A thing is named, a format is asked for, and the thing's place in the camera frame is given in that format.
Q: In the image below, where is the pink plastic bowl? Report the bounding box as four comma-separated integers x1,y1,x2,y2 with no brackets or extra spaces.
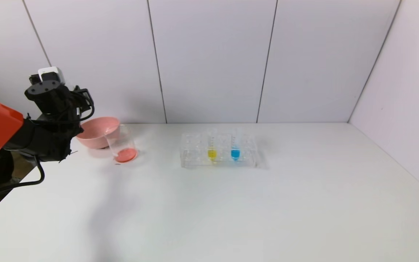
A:
77,117,121,150

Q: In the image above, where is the clear acrylic tube rack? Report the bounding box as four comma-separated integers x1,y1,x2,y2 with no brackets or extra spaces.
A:
180,133,257,168

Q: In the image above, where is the test tube with yellow pigment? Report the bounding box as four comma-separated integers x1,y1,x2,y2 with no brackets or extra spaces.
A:
207,128,218,163

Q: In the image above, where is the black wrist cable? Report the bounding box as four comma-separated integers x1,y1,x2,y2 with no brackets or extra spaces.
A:
0,156,45,199

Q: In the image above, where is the clear glass beaker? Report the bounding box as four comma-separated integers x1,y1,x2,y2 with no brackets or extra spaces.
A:
105,125,138,163

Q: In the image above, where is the test tube with blue pigment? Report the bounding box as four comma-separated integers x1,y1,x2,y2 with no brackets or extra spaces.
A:
231,127,240,162

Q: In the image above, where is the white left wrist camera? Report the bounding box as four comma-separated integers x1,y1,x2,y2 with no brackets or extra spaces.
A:
29,67,65,85

